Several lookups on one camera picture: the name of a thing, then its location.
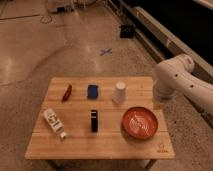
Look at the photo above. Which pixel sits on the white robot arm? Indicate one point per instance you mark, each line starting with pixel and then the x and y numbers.
pixel 175 74

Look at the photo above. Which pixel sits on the blue eraser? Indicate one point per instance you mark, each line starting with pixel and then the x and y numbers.
pixel 92 92

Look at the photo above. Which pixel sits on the white ceramic cup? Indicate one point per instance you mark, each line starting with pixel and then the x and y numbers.
pixel 119 95

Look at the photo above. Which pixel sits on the black rectangular device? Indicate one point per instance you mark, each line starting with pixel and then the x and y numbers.
pixel 94 120

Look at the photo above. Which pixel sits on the wooden folding table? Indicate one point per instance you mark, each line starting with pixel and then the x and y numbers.
pixel 111 141

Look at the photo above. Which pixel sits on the red pocket knife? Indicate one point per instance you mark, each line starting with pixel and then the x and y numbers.
pixel 67 93

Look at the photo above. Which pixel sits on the orange patterned bowl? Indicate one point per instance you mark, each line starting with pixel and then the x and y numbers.
pixel 140 123

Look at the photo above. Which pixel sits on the black box on floor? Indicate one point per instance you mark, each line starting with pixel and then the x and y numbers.
pixel 127 31

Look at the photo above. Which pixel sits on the white tube with label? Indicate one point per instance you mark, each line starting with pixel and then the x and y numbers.
pixel 55 123

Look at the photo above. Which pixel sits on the grey floor equipment base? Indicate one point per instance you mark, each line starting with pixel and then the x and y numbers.
pixel 55 6

